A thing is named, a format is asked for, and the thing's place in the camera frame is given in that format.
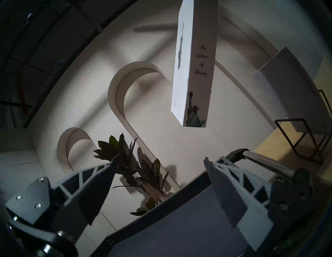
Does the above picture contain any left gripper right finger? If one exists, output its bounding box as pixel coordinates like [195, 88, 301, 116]
[204, 157, 313, 253]

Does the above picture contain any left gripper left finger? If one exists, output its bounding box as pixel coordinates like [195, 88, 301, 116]
[5, 155, 119, 242]

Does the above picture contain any white Discontent book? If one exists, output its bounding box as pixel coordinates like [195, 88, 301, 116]
[253, 47, 332, 135]

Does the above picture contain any white Statue of Liberty book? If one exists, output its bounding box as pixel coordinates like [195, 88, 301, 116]
[171, 0, 218, 127]

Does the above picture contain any tall dark green plant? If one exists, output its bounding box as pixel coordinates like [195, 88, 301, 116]
[93, 132, 171, 217]

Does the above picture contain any black metal utility cart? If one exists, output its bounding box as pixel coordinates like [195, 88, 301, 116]
[91, 148, 312, 257]

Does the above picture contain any light wooden table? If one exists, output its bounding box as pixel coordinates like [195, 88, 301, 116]
[254, 73, 332, 179]

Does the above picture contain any black wire book rack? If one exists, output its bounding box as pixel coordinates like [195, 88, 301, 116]
[274, 89, 332, 165]

